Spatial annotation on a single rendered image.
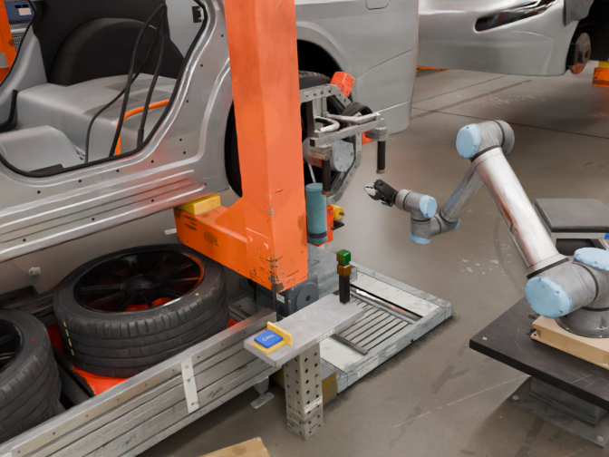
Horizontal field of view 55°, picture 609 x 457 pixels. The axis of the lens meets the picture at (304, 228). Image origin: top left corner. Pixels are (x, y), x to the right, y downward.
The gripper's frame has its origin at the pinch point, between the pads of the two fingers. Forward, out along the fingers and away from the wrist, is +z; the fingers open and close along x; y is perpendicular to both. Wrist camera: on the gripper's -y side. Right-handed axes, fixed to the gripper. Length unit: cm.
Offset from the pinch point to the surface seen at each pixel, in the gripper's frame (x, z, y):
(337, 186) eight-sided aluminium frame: -5.0, 11.3, -4.7
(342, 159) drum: -0.8, -7.5, -30.6
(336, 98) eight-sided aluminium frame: 23.8, 7.4, -36.4
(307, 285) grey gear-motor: -54, -14, -20
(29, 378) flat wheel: -123, -4, -105
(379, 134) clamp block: 16.2, -14.4, -24.8
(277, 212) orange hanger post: -40, -29, -69
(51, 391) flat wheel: -127, 1, -92
